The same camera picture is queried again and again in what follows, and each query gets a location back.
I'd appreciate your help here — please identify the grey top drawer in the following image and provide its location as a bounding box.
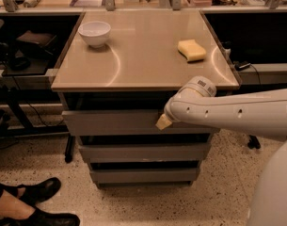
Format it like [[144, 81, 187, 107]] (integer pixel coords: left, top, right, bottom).
[[62, 110, 218, 136]]

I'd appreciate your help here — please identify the black desk leg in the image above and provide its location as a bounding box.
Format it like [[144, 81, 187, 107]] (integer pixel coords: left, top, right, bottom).
[[247, 136, 261, 150]]

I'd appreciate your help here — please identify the black leather shoe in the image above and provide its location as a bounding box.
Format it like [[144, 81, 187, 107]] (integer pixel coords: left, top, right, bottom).
[[9, 209, 80, 226], [17, 177, 61, 206]]

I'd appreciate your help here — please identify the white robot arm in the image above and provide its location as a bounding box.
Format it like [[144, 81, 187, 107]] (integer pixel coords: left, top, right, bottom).
[[156, 76, 287, 226]]

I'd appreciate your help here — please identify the dark box on shelf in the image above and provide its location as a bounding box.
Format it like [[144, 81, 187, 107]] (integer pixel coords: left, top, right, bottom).
[[16, 30, 57, 58]]

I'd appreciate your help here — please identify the white ceramic bowl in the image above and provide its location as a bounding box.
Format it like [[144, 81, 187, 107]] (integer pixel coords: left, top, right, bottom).
[[78, 21, 111, 48]]

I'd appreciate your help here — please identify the black power adapter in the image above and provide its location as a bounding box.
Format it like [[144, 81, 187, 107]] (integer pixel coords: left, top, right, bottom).
[[234, 61, 251, 72]]

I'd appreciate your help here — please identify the yellow sponge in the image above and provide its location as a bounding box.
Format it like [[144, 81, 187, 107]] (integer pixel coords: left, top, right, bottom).
[[178, 40, 206, 62]]

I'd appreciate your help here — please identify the black left desk frame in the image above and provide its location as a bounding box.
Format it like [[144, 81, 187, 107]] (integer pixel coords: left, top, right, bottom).
[[0, 86, 75, 163]]

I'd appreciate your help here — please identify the grey drawer cabinet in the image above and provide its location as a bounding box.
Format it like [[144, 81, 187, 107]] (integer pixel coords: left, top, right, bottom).
[[52, 9, 240, 174]]

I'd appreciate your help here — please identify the grey bottom drawer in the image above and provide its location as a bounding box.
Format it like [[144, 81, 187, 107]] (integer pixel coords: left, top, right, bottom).
[[90, 169, 199, 184]]

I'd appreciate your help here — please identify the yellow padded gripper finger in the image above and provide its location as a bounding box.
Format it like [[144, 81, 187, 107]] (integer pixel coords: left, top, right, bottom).
[[156, 114, 172, 130]]

